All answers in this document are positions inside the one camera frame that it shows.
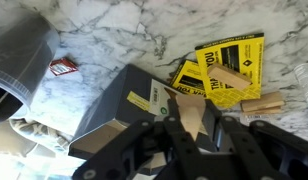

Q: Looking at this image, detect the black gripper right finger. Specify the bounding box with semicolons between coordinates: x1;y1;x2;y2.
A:
203;99;308;180

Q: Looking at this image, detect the red foil sauce packet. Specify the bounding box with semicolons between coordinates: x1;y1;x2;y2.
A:
48;57;79;77

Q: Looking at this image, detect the white plastic tube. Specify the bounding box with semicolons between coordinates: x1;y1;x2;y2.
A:
293;62;308;127

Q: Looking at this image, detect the grey translucent plastic cup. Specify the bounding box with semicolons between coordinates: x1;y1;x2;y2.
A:
0;13;61;126

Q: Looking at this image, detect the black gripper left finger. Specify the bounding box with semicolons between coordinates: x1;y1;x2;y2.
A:
72;98;208;180

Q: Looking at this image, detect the plain wooden block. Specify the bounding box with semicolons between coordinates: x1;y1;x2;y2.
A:
175;94;207;141
206;62;253;92
240;91;285;113
242;106;283;116

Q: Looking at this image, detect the dark grey cardboard box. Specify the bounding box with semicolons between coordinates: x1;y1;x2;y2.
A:
67;63;208;161

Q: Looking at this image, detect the beige patterned cloth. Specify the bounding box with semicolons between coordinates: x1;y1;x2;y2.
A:
0;118;73;159

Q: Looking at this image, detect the yellow thank you card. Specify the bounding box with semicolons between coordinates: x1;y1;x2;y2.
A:
169;59;208;99
194;32;266;109

